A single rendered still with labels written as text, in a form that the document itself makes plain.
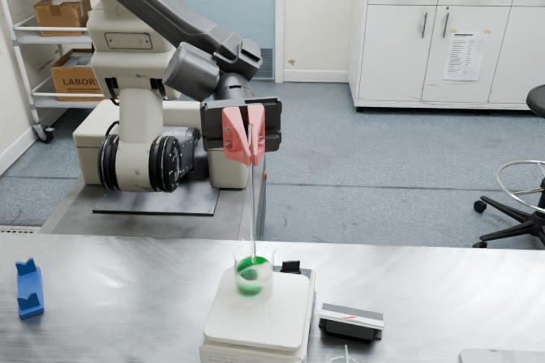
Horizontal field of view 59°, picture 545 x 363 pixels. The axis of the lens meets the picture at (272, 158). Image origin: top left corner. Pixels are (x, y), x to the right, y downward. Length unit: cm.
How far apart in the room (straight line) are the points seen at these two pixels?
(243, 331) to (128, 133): 92
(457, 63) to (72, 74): 222
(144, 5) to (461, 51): 254
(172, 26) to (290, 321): 44
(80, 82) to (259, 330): 239
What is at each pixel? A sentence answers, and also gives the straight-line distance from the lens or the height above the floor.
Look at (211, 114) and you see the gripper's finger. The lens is 58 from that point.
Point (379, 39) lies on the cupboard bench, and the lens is 297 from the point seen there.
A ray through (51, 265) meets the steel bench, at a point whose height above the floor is 75.
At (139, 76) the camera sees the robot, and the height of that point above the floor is 83.
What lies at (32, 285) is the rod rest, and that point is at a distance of 86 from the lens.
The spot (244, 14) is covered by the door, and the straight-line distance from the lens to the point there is 350.
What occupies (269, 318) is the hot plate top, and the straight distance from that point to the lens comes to 62.
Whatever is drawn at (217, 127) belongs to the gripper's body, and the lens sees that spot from 61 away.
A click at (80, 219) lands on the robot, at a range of 166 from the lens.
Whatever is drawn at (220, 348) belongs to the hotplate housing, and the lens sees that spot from 62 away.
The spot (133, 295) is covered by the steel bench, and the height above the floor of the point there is 75.
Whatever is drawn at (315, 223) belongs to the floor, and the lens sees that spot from 213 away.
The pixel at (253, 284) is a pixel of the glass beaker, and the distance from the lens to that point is 61.
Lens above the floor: 131
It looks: 30 degrees down
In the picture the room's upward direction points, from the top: straight up
